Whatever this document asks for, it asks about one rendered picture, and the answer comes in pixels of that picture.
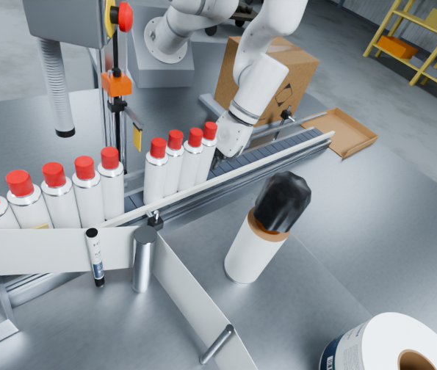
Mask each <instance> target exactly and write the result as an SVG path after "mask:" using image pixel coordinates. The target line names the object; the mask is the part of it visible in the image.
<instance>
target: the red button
mask: <svg viewBox="0 0 437 370"><path fill-rule="evenodd" d="M109 19H110V23H114V24H117V25H119V29H120V31H122V32H125V33H127V32H128V31H129V30H131V28H132V24H133V10H132V8H131V6H130V5H129V3H128V2H124V1H122V2H121V3H120V6H119V7H116V6H112V5H111V7H110V11H109Z"/></svg>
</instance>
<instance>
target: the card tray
mask: <svg viewBox="0 0 437 370"><path fill-rule="evenodd" d="M323 112H327V114H326V116H323V117H319V118H317V119H314V120H310V121H308V122H305V123H301V124H300V125H301V126H302V127H304V129H307V128H310V127H312V126H313V127H315V128H317V129H319V130H320V131H321V132H322V133H323V134H327V133H328V132H331V131H334V132H335V133H334V135H333V136H332V137H329V138H330V139H331V140H332V143H331V144H330V145H329V148H330V149H331V150H333V151H334V152H335V153H337V154H338V155H340V156H341V157H342V158H345V157H347V156H349V155H351V154H353V153H355V152H356V151H358V150H360V149H362V148H365V147H366V146H368V145H370V144H372V143H373V142H375V140H376V139H377V138H378V137H379V135H377V134H376V133H375V132H373V131H371V130H370V129H368V128H367V127H366V126H364V125H363V124H361V123H359V122H358V121H357V120H355V119H354V118H352V117H351V116H349V115H348V114H347V113H345V112H343V111H342V110H341V109H339V108H338V107H335V108H332V109H328V110H325V111H323ZM319 113H321V112H319ZM319 113H316V114H319ZM316 114H313V115H316ZM309 116H312V115H309ZM309 116H307V117H309ZM303 118H305V117H303Z"/></svg>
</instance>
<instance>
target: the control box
mask: <svg viewBox="0 0 437 370"><path fill-rule="evenodd" d="M122 1H124V2H126V0H22V2H23V6H24V12H25V15H26V21H27V24H28V27H29V33H30V35H32V36H34V37H41V38H45V39H49V40H56V41H59V42H63V43H70V44H74V45H78V46H84V47H88V48H94V49H98V50H100V49H102V48H103V47H104V46H107V45H108V44H109V41H110V40H111V38H112V36H113V34H114V33H115V31H116V29H117V27H118V26H119V25H117V24H114V23H110V19H109V11H110V7H111V5H112V6H116V7H119V6H120V3H121V2H122Z"/></svg>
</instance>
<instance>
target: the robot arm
mask: <svg viewBox="0 0 437 370"><path fill-rule="evenodd" d="M168 1H169V2H170V4H171V5H170V7H169V8H168V10H167V12H166V13H165V15H164V16H163V17H157V18H154V19H152V20H151V21H149V23H148V24H147V26H146V28H145V31H144V40H145V45H146V47H147V49H148V51H149V52H150V53H151V55H152V56H153V57H154V58H155V59H157V60H159V61H160V62H163V63H165V64H174V63H177V62H179V61H180V60H182V59H183V57H184V56H185V54H186V52H187V41H188V39H190V38H191V36H192V35H193V34H194V33H195V32H196V31H197V30H199V29H205V28H208V27H211V26H215V25H218V24H220V23H222V22H224V21H226V20H228V19H229V18H230V17H231V16H232V15H233V14H234V12H235V11H236V9H237V6H238V3H239V0H168ZM307 2H308V0H264V3H263V6H262V9H261V11H260V13H259V14H258V15H257V16H256V17H255V18H254V19H253V20H252V21H251V22H250V24H249V25H248V26H247V28H246V29H245V31H244V33H243V35H242V37H241V40H240V42H239V46H238V49H237V53H236V58H235V62H234V70H233V77H234V81H235V83H236V85H237V86H238V87H239V90H238V92H237V93H236V95H235V97H234V99H233V100H231V102H230V106H229V109H227V110H225V111H224V113H223V114H222V115H221V116H220V118H219V119H218V120H217V122H216V124H217V127H218V128H217V133H216V136H215V137H216V138H217V145H216V148H215V151H214V155H213V159H212V163H211V166H210V168H209V169H210V170H216V169H217V168H218V167H219V165H220V163H221V161H222V160H227V161H229V162H235V160H236V157H238V156H239V155H240V153H241V152H242V151H243V149H244V147H245V146H246V144H247V142H248V140H249V138H250V135H251V133H252V130H253V124H256V122H257V121H258V119H259V118H260V117H261V114H262V113H263V111H264V110H265V108H266V107H267V105H268V103H269V102H270V100H271V99H272V97H273V96H274V94H275V92H276V91H277V89H278V88H279V87H280V85H281V83H282V81H283V80H284V78H285V77H286V75H287V73H288V72H289V69H288V67H287V66H285V65H284V64H283V63H282V62H280V61H278V60H277V59H276V58H274V57H272V56H270V55H269V54H266V52H267V49H268V48H269V46H270V44H271V43H272V41H273V40H274V39H275V38H276V37H280V36H287V35H290V34H291V33H293V32H294V31H295V30H296V28H297V27H298V25H299V23H300V20H301V18H302V16H303V13H304V10H305V8H306V4H307Z"/></svg>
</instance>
